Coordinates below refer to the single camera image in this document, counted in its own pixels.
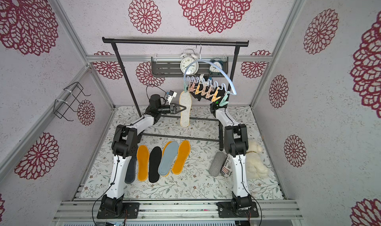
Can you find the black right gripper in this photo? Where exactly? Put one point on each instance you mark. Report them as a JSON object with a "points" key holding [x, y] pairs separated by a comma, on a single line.
{"points": [[220, 101]]}

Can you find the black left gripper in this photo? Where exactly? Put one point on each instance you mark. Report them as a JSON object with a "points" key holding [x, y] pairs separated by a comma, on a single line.
{"points": [[175, 108]]}

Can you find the light blue clip hanger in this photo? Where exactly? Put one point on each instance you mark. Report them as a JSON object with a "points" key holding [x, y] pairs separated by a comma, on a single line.
{"points": [[223, 86]]}

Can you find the white dotted foam insole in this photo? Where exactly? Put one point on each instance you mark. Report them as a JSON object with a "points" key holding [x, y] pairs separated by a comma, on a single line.
{"points": [[154, 163]]}

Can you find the orange yellow insole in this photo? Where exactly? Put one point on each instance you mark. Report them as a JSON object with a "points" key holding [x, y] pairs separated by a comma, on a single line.
{"points": [[143, 160]]}

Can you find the dark grey felt insole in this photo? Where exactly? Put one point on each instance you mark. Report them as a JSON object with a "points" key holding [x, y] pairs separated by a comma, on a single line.
{"points": [[131, 171]]}

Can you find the yellow-edged grey felt insole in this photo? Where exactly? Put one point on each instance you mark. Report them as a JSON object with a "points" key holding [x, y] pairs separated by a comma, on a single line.
{"points": [[163, 151]]}

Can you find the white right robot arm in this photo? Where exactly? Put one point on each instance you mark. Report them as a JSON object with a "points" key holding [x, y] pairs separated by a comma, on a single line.
{"points": [[242, 202]]}

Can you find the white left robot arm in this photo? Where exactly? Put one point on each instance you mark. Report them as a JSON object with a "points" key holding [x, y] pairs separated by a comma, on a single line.
{"points": [[125, 147]]}

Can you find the small green alarm clock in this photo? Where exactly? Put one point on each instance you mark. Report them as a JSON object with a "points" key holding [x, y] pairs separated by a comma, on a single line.
{"points": [[215, 67]]}

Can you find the white twin-bell alarm clock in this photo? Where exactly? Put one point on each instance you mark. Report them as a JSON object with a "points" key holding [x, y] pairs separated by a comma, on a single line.
{"points": [[188, 64]]}

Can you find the grey felt roll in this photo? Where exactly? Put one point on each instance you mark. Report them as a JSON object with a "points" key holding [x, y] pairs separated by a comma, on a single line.
{"points": [[217, 164]]}

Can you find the black metal clothes rack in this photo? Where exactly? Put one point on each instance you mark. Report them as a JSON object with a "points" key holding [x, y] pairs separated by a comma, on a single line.
{"points": [[175, 42]]}

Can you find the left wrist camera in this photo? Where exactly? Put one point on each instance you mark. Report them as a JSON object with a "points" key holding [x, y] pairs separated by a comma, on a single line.
{"points": [[170, 96]]}

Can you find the black wire wall basket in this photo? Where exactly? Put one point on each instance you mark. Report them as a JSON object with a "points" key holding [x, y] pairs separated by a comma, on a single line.
{"points": [[71, 95]]}

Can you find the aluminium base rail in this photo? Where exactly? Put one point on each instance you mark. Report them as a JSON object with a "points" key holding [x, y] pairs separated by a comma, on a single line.
{"points": [[211, 211]]}

